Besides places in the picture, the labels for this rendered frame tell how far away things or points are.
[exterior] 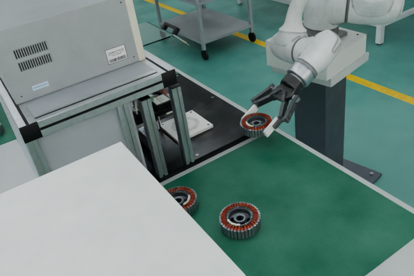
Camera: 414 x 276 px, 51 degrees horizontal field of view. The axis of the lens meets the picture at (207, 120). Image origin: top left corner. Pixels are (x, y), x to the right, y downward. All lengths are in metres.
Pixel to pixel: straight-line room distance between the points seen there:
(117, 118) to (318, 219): 0.61
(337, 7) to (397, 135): 1.22
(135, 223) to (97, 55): 0.75
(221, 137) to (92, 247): 0.99
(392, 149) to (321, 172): 1.45
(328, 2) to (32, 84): 1.22
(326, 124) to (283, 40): 0.66
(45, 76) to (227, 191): 0.62
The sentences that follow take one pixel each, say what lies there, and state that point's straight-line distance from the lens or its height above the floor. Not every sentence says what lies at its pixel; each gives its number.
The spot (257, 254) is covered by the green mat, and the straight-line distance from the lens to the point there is 1.14.
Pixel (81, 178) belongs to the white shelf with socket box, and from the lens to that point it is 0.72.
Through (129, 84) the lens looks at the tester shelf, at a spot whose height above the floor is 1.11.
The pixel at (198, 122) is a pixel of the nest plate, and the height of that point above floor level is 0.78.
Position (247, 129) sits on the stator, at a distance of 1.43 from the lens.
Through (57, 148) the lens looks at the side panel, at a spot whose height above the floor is 1.02.
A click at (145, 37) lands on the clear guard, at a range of 1.68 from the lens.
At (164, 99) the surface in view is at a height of 0.92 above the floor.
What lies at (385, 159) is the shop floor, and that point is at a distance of 2.69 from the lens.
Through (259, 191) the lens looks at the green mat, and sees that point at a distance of 1.31.
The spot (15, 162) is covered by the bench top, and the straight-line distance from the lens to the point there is 1.76.
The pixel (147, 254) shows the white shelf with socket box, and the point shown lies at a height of 1.21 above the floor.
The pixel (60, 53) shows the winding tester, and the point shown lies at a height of 1.21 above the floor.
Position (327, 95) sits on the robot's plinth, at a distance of 2.06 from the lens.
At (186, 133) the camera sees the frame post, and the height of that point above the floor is 0.89.
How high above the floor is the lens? 1.61
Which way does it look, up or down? 31 degrees down
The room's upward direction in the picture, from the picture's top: 9 degrees counter-clockwise
